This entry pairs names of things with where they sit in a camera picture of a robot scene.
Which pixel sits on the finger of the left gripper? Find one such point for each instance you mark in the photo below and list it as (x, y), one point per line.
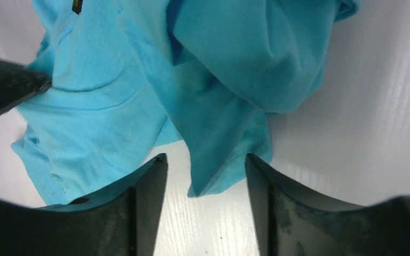
(19, 84)

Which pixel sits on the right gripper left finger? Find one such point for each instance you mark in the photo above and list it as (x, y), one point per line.
(121, 218)

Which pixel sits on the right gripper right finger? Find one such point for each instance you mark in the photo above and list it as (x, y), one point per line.
(293, 219)

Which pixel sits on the turquoise t-shirt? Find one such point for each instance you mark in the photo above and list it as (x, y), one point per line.
(128, 76)

